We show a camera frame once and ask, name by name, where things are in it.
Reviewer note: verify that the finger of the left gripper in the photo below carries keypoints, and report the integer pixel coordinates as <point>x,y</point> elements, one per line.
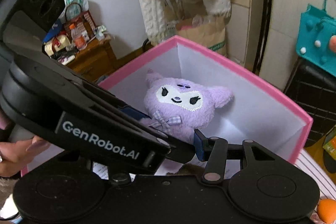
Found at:
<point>180,151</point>

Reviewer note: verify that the striped table cloth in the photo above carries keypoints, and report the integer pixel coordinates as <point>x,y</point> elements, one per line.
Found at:
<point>307,164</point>

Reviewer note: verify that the pink storage box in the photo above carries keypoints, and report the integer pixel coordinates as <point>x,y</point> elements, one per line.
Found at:
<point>258,111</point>

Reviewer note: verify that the purple Kuromi plush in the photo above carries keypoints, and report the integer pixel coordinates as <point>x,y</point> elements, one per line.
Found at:
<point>177,107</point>

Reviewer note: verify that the printed paper sheet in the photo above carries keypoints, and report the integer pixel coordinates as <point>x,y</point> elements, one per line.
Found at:
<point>100,170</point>

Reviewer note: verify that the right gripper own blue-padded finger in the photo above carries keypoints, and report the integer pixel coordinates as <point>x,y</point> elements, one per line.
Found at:
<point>213,151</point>

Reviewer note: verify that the blue wrapped flower bouquet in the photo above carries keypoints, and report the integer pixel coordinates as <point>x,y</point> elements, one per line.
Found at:
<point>55,29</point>

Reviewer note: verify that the orange ball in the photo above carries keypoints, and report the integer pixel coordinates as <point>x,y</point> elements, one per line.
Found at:
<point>326,210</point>

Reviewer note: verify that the black suitcase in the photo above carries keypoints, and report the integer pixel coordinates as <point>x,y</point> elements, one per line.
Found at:
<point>313,89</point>

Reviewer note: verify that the white brown cat plush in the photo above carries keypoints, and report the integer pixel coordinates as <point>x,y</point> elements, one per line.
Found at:
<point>189,169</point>

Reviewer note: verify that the teal felt tote bag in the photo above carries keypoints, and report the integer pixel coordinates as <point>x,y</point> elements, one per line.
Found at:
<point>316,38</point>

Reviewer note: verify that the cream fleece pants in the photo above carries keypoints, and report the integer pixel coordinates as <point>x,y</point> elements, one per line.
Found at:
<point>161,16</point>

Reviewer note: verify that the wooden nightstand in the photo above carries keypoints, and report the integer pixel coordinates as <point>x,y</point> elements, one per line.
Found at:
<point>96,60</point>

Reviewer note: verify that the orange drink bottle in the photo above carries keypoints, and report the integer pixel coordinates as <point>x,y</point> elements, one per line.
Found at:
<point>77,38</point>

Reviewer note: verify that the red checkered gift bag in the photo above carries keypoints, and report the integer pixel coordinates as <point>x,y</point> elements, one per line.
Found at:
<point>83,21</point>

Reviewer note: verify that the person's left hand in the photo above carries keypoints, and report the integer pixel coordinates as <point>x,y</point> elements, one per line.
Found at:
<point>15,156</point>

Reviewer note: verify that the colourful gift bag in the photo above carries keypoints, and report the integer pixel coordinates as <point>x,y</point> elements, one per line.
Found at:
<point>329,144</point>

